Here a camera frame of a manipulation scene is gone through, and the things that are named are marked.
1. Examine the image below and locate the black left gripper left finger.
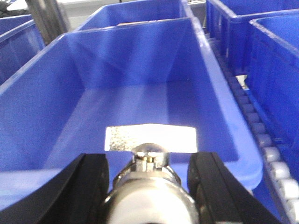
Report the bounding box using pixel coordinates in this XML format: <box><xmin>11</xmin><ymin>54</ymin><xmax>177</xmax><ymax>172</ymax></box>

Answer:
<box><xmin>0</xmin><ymin>154</ymin><xmax>109</xmax><ymax>224</ymax></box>

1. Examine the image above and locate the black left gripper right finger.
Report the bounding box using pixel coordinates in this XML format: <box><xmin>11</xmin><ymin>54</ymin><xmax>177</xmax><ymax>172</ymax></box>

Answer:
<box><xmin>187</xmin><ymin>152</ymin><xmax>280</xmax><ymax>224</ymax></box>

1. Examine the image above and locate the silver metal valve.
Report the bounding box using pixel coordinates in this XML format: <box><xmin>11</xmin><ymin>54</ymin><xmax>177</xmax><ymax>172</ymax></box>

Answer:
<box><xmin>102</xmin><ymin>143</ymin><xmax>199</xmax><ymax>224</ymax></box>

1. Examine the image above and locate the blue shelf bin centre front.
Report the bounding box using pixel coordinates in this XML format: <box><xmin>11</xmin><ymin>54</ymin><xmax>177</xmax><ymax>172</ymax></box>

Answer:
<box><xmin>0</xmin><ymin>18</ymin><xmax>263</xmax><ymax>209</ymax></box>

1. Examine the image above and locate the blue shelf bin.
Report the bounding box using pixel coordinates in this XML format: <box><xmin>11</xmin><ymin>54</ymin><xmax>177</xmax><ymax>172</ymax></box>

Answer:
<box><xmin>247</xmin><ymin>14</ymin><xmax>299</xmax><ymax>150</ymax></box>
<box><xmin>74</xmin><ymin>0</ymin><xmax>193</xmax><ymax>31</ymax></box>
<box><xmin>0</xmin><ymin>14</ymin><xmax>45</xmax><ymax>84</ymax></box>
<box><xmin>0</xmin><ymin>18</ymin><xmax>263</xmax><ymax>209</ymax></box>
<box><xmin>205</xmin><ymin>0</ymin><xmax>299</xmax><ymax>74</ymax></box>

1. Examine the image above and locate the blue shelf bin right front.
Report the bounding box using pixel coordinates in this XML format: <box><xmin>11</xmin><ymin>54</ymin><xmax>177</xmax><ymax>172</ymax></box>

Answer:
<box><xmin>247</xmin><ymin>14</ymin><xmax>299</xmax><ymax>150</ymax></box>

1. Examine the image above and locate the blue shelf bin left front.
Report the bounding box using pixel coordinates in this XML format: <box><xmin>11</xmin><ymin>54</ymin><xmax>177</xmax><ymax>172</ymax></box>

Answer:
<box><xmin>0</xmin><ymin>14</ymin><xmax>45</xmax><ymax>84</ymax></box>

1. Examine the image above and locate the blue shelf bin centre rear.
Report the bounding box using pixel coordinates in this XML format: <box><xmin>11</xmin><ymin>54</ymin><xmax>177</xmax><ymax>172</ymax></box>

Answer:
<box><xmin>74</xmin><ymin>0</ymin><xmax>193</xmax><ymax>31</ymax></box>

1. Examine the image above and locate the blue shelf bin right rear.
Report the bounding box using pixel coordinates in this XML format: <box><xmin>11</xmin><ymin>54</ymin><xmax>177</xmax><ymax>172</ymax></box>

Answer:
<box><xmin>205</xmin><ymin>0</ymin><xmax>299</xmax><ymax>74</ymax></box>

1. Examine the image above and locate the white label in bin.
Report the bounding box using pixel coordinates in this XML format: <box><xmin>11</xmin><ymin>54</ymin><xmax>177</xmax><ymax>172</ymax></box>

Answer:
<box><xmin>104</xmin><ymin>124</ymin><xmax>198</xmax><ymax>153</ymax></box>

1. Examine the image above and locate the roller track rail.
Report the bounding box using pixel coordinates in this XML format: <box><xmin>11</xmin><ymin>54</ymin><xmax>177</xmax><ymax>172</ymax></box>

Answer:
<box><xmin>205</xmin><ymin>34</ymin><xmax>299</xmax><ymax>224</ymax></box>

